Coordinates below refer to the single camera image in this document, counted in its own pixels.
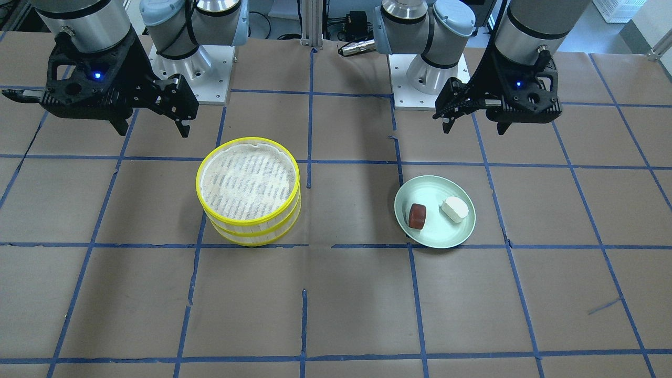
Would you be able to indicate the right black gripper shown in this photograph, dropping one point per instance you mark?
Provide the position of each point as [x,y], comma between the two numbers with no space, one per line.
[137,68]

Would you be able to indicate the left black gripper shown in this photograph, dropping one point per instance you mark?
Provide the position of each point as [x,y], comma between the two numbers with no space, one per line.
[489,79]

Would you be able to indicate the white bun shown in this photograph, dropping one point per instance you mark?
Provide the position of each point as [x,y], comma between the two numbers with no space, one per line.
[455,209]

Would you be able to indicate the aluminium frame post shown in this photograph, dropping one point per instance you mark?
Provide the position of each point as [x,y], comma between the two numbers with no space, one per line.
[311,17]

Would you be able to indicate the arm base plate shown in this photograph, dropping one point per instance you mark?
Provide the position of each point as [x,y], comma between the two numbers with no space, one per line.
[207,72]
[401,84]

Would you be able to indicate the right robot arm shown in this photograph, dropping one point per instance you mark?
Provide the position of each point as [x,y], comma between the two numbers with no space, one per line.
[177,28]

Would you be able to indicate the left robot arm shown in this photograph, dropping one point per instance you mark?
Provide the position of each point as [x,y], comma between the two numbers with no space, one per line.
[438,32]

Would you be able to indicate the silver flashlight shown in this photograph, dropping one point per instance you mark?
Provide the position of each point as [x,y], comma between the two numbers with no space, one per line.
[357,48]

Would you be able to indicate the brown bun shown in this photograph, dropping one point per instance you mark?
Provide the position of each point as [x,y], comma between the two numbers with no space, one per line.
[417,216]

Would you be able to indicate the green plate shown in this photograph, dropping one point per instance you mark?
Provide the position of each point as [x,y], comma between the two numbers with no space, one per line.
[442,228]

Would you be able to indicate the yellow steamer layer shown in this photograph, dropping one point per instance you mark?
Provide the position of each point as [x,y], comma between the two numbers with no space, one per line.
[247,181]
[263,233]

